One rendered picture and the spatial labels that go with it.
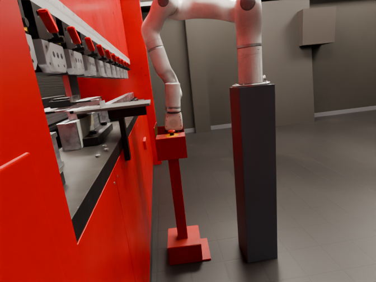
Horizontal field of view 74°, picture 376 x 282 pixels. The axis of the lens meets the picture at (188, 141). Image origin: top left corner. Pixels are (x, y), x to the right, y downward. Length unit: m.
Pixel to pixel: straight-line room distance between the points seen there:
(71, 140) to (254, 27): 0.93
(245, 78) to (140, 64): 2.03
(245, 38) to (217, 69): 3.71
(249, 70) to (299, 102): 3.94
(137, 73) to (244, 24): 2.06
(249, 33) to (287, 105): 3.86
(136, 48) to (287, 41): 3.00
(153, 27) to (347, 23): 5.12
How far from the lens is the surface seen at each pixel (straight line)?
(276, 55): 5.07
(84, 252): 0.51
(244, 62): 1.30
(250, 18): 1.28
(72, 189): 0.57
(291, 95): 5.12
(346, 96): 6.21
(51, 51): 0.80
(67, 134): 0.92
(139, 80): 3.15
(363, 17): 6.38
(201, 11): 1.36
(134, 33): 3.20
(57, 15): 0.95
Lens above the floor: 1.07
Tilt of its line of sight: 14 degrees down
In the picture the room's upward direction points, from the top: 6 degrees counter-clockwise
